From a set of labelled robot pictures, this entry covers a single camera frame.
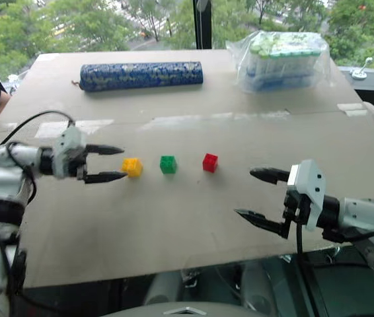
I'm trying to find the yellow toy brick cube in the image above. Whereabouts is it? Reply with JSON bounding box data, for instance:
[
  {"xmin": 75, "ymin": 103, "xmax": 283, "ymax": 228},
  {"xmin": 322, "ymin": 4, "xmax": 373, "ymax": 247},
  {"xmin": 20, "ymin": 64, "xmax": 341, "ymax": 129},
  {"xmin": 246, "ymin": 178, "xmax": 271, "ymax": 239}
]
[{"xmin": 121, "ymin": 157, "xmax": 144, "ymax": 179}]

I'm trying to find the blue patterned rolled mat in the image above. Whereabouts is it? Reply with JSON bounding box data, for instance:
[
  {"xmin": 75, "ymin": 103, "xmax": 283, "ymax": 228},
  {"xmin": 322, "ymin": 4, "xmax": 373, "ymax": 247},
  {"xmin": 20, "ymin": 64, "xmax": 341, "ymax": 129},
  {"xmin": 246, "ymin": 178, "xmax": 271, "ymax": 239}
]
[{"xmin": 71, "ymin": 61, "xmax": 205, "ymax": 93}]

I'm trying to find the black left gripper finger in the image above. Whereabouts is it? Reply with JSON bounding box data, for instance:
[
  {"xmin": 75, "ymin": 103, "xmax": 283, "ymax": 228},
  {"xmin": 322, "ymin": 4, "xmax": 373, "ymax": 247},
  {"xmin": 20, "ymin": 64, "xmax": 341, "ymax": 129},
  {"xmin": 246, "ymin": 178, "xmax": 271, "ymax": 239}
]
[
  {"xmin": 86, "ymin": 144, "xmax": 126, "ymax": 157},
  {"xmin": 83, "ymin": 170, "xmax": 129, "ymax": 185}
]

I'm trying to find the dark rounded robot leg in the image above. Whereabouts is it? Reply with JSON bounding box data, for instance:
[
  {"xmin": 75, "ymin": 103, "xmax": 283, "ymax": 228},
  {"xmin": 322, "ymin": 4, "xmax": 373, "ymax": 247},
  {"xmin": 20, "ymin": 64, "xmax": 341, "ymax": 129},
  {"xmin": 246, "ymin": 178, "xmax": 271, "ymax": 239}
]
[
  {"xmin": 143, "ymin": 269, "xmax": 185, "ymax": 307},
  {"xmin": 238, "ymin": 260, "xmax": 276, "ymax": 316}
]

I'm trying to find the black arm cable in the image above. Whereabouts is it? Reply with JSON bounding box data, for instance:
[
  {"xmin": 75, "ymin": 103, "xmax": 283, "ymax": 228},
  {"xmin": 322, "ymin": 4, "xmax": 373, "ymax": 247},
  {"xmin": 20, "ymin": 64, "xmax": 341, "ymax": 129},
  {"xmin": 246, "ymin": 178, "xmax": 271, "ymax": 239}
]
[
  {"xmin": 295, "ymin": 217, "xmax": 374, "ymax": 269},
  {"xmin": 0, "ymin": 110, "xmax": 76, "ymax": 205}
]

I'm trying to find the green toy brick cube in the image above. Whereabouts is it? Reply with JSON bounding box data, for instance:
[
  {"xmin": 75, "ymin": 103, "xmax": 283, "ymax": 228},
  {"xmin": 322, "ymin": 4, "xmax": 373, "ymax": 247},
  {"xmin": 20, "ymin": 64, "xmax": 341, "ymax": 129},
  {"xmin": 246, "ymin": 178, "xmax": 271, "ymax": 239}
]
[{"xmin": 159, "ymin": 155, "xmax": 178, "ymax": 175}]

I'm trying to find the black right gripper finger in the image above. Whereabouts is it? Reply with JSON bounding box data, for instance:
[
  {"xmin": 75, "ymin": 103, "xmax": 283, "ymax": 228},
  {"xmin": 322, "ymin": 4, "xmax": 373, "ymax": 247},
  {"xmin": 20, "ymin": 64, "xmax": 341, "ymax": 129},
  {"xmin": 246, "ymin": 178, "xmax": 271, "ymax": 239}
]
[
  {"xmin": 249, "ymin": 167, "xmax": 291, "ymax": 186},
  {"xmin": 233, "ymin": 208, "xmax": 291, "ymax": 240}
]

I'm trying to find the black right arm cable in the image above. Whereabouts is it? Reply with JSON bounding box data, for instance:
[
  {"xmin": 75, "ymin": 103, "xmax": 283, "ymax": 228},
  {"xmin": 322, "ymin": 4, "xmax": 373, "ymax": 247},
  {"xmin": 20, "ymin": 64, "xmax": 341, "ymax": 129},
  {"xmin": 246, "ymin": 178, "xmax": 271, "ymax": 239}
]
[{"xmin": 295, "ymin": 217, "xmax": 374, "ymax": 269}]

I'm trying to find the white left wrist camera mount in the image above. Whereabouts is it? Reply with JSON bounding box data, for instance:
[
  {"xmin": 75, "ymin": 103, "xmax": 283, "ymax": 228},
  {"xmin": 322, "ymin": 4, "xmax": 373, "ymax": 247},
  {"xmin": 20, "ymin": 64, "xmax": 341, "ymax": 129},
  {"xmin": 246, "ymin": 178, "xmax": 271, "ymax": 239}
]
[{"xmin": 52, "ymin": 125, "xmax": 89, "ymax": 180}]

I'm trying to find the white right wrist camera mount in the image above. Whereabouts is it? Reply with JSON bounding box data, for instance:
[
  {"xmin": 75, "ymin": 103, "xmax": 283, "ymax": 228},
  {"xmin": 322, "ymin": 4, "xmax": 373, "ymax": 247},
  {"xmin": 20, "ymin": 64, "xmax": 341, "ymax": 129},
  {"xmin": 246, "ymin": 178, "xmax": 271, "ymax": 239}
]
[{"xmin": 287, "ymin": 159, "xmax": 327, "ymax": 232}]

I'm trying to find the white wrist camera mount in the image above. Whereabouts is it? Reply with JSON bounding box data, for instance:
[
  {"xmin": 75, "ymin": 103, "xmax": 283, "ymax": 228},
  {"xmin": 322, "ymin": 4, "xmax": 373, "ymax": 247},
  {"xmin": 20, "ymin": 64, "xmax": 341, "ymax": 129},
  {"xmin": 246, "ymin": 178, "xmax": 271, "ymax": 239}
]
[
  {"xmin": 287, "ymin": 159, "xmax": 327, "ymax": 232},
  {"xmin": 52, "ymin": 125, "xmax": 89, "ymax": 180}
]

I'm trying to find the grey robot torso cover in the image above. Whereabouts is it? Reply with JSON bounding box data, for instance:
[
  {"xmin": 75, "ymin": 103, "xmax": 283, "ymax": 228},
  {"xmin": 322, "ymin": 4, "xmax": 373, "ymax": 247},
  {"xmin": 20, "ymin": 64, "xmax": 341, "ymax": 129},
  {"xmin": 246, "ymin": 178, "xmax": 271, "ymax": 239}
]
[{"xmin": 106, "ymin": 300, "xmax": 252, "ymax": 317}]

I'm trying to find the white window handle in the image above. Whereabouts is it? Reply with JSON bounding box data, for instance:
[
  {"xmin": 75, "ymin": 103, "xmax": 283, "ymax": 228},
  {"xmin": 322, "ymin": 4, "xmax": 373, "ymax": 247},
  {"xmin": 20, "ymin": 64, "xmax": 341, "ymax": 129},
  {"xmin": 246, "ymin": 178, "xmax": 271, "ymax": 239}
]
[{"xmin": 351, "ymin": 56, "xmax": 374, "ymax": 81}]

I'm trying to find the clear bag of bottles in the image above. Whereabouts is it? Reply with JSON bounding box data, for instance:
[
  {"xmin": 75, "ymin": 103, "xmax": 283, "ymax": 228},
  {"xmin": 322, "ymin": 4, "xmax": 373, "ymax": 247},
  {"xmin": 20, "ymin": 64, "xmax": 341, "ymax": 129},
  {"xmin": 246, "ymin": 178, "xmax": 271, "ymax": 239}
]
[{"xmin": 225, "ymin": 30, "xmax": 332, "ymax": 94}]

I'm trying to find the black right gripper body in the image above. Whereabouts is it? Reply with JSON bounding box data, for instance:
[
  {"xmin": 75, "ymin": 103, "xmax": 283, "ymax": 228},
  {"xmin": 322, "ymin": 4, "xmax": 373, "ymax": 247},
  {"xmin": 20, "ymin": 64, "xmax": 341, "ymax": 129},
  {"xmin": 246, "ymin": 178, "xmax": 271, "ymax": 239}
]
[{"xmin": 282, "ymin": 190, "xmax": 312, "ymax": 229}]

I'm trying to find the red toy brick cube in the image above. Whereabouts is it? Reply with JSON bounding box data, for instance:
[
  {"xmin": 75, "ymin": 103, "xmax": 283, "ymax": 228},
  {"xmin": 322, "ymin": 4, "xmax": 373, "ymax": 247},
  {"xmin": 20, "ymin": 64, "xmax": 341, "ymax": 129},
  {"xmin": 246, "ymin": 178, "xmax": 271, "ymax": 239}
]
[{"xmin": 202, "ymin": 153, "xmax": 219, "ymax": 174}]

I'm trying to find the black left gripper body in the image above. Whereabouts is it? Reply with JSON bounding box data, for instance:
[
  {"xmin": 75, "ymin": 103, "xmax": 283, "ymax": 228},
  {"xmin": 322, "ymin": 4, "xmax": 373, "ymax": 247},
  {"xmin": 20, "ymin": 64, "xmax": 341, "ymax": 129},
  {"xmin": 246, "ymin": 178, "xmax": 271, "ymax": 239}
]
[{"xmin": 62, "ymin": 145, "xmax": 91, "ymax": 181}]

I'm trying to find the black window frame post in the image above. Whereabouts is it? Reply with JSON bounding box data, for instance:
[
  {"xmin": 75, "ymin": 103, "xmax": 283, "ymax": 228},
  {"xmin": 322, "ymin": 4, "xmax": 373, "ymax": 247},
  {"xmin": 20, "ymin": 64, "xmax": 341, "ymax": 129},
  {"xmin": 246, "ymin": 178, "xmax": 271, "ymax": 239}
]
[{"xmin": 192, "ymin": 0, "xmax": 213, "ymax": 51}]

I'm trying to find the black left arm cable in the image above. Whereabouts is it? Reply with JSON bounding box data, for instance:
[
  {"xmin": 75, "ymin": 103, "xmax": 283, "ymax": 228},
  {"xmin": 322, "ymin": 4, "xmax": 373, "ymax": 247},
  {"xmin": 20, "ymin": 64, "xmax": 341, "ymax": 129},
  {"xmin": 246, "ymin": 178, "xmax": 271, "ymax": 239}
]
[{"xmin": 0, "ymin": 110, "xmax": 76, "ymax": 205}]

